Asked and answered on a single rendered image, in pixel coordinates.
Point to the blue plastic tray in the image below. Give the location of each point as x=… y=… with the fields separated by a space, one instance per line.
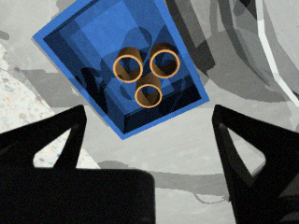
x=84 y=41

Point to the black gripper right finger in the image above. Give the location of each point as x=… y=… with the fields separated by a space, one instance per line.
x=278 y=179

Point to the bronze bushing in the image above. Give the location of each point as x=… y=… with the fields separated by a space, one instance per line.
x=128 y=75
x=148 y=99
x=163 y=71

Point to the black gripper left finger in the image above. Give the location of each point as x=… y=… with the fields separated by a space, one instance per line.
x=19 y=146

